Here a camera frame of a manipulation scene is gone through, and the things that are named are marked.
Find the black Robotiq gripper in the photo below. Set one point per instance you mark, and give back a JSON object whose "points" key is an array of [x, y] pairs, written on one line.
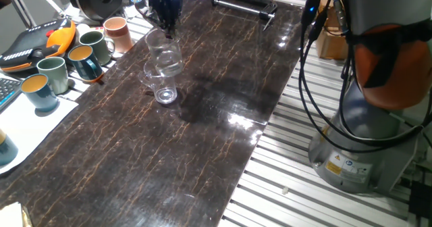
{"points": [[163, 0]]}

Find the clear glass beaker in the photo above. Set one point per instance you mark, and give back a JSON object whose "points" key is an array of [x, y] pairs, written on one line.
{"points": [[167, 61]]}

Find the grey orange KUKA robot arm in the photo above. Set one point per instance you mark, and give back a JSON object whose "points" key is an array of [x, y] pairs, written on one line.
{"points": [[388, 68]]}

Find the pink ceramic cup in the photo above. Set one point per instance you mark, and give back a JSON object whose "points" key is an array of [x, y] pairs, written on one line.
{"points": [[119, 38]]}

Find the light green ceramic cup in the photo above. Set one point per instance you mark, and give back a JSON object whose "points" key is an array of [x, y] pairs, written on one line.
{"points": [[55, 78]]}

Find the blue cup yellow inside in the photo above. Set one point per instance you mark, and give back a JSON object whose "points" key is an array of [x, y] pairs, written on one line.
{"points": [[42, 98]]}

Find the teal cup tan band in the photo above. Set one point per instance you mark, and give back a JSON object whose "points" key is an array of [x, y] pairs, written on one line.
{"points": [[6, 151]]}

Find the black bar clamp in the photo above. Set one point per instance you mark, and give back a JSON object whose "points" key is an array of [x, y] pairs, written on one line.
{"points": [[236, 5]]}

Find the white colour swatch card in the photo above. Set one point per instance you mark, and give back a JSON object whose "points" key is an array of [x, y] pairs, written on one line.
{"points": [[97, 29]]}

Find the grey-green ceramic mug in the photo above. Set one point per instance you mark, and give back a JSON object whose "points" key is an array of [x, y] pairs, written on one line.
{"points": [[98, 49]]}

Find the black filament spool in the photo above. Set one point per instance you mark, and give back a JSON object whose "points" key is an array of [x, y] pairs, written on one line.
{"points": [[87, 4]]}

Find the dark blue mug yellow inside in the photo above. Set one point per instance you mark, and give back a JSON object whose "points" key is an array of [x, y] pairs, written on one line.
{"points": [[84, 68]]}

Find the dark marble pattern mat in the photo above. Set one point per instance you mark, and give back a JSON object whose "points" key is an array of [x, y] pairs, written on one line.
{"points": [[202, 119]]}

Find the black orange teach pendant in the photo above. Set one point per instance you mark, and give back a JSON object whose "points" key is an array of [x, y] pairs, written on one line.
{"points": [[30, 44]]}

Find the white paper sheet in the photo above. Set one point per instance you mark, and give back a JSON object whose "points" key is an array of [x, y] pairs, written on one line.
{"points": [[30, 129]]}

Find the black computer keyboard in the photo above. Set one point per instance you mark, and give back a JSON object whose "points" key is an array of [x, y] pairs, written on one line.
{"points": [[8, 90]]}

